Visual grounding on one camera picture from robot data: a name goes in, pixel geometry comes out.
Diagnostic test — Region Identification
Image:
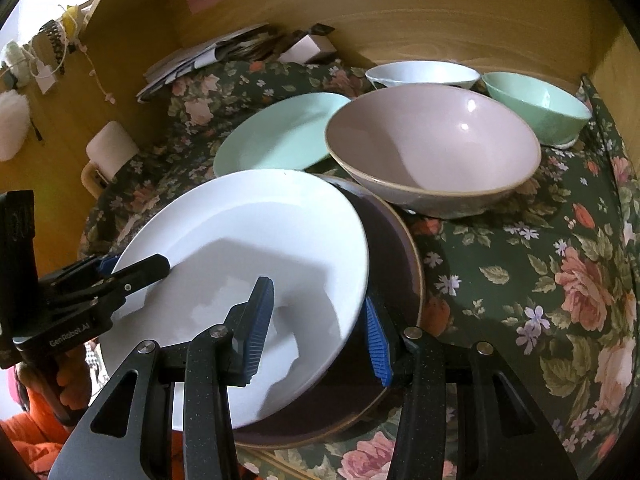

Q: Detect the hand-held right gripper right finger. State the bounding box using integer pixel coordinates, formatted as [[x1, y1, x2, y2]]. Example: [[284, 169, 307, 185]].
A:
[[364, 296, 578, 480]]

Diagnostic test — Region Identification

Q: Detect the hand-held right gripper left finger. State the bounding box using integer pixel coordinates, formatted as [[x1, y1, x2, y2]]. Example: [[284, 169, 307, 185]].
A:
[[47, 276, 276, 480]]

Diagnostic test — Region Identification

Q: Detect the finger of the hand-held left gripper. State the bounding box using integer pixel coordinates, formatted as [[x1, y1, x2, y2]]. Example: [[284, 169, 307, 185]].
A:
[[92, 254, 171, 311], [42, 255, 119, 292]]

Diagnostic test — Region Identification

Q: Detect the dark purple plate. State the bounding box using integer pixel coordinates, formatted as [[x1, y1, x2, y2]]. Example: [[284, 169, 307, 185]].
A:
[[232, 174, 426, 448]]

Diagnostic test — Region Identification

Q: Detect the white plate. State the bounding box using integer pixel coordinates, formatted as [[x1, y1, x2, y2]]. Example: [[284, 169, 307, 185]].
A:
[[97, 169, 371, 431]]

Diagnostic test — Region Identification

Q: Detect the mint green bowl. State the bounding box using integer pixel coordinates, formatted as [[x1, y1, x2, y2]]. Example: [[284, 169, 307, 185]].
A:
[[481, 71, 593, 148]]

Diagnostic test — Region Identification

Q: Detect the person's left hand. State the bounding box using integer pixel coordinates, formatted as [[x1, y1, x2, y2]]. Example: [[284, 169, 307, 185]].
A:
[[57, 347, 97, 411]]

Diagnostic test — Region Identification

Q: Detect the beige roll holder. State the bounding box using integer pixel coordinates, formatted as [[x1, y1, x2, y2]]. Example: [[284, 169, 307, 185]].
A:
[[81, 159, 108, 198]]

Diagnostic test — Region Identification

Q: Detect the white paper roll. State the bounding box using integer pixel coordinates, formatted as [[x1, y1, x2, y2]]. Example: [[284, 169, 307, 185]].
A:
[[86, 121, 140, 182]]

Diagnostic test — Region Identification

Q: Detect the white fluffy ball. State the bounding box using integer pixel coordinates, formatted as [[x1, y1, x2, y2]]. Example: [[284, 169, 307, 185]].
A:
[[0, 89, 33, 161]]

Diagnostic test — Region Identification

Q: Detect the floral dark green cloth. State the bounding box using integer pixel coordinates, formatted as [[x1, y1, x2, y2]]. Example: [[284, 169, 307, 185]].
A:
[[82, 60, 640, 480]]

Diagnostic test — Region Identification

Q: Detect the orange clothing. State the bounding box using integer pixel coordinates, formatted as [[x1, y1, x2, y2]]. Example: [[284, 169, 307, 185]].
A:
[[0, 390, 76, 480]]

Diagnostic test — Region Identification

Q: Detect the mint green plate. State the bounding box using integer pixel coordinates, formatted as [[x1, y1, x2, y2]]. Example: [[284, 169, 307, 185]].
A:
[[213, 92, 353, 178]]

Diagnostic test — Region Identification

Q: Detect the small white plush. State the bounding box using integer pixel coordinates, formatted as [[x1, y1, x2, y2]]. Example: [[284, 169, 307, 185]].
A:
[[2, 42, 31, 81]]

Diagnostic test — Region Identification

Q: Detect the large pink bowl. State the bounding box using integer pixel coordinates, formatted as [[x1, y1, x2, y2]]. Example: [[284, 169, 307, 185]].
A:
[[325, 84, 542, 220]]

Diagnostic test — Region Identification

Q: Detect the pile of papers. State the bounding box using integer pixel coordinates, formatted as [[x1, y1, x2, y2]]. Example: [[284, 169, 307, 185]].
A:
[[136, 22, 287, 103]]

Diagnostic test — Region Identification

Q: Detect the white bowl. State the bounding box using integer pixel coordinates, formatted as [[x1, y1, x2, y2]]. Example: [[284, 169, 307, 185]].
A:
[[365, 61, 482, 92]]

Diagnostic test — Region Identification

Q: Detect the string of pink beads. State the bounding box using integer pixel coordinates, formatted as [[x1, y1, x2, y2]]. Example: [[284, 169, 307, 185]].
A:
[[75, 40, 117, 106]]

